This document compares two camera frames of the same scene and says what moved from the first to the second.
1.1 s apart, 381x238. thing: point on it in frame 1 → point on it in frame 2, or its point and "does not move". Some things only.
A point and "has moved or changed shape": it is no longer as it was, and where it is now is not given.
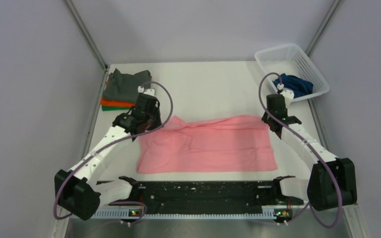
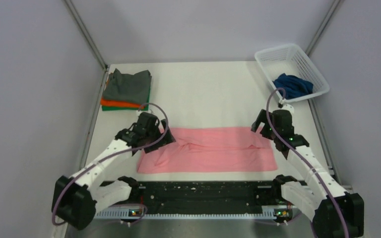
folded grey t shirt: [120, 87] does not move
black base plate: [207, 196] does not move
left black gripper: [158, 124] → [168, 139]
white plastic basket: [290, 59] does not move
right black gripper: [265, 118] → [262, 118]
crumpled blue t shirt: [298, 86] does not move
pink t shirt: [235, 144] has moved or changed shape
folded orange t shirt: [113, 103] does not move
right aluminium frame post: [333, 7] does not move
